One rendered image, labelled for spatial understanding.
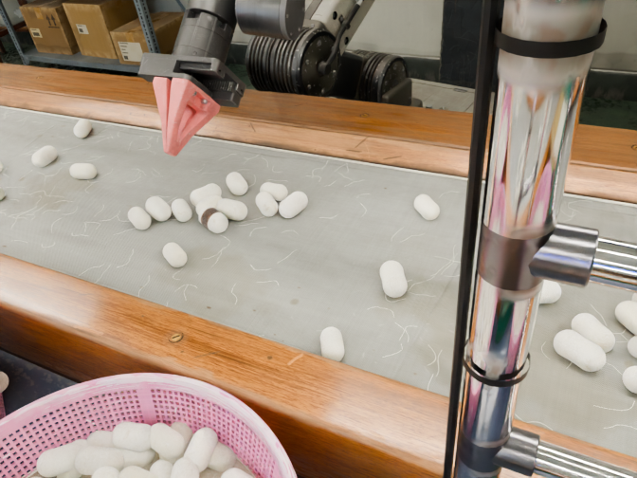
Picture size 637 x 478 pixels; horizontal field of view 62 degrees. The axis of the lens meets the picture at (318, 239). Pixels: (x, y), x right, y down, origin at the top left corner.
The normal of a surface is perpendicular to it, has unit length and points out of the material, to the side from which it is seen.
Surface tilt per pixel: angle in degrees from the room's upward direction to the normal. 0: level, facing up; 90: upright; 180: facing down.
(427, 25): 89
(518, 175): 90
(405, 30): 89
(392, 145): 45
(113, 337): 0
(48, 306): 0
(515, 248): 90
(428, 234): 0
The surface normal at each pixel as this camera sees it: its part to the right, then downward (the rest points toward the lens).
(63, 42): -0.41, 0.61
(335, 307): -0.11, -0.77
